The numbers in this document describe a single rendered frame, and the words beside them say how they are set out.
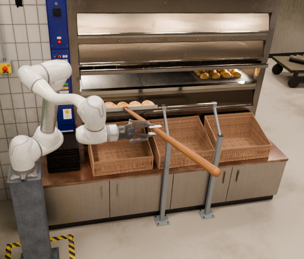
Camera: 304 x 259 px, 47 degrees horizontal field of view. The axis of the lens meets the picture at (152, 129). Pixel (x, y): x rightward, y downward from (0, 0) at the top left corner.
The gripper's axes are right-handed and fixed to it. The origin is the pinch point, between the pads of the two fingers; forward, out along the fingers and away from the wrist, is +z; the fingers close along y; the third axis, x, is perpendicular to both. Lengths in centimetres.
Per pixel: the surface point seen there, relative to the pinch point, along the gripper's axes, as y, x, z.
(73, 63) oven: -36, -141, -37
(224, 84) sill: -12, -151, 112
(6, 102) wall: -4, -153, -96
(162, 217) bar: 114, -133, 39
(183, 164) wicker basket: 59, -124, 58
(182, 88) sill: -10, -151, 67
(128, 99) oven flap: -1, -157, 13
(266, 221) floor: 126, -118, 145
